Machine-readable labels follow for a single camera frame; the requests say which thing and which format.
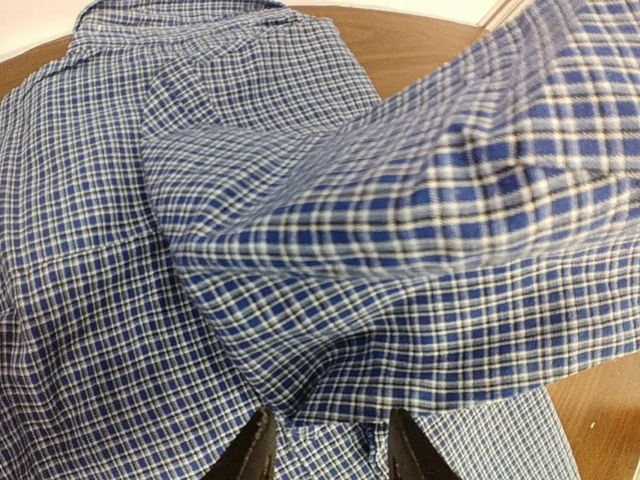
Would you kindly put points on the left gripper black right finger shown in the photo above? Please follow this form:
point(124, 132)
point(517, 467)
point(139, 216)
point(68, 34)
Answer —
point(411, 456)

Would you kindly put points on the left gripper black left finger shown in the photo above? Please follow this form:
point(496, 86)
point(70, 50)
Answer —
point(251, 454)

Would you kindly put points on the blue small-check long sleeve shirt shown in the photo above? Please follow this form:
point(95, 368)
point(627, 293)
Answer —
point(208, 214)

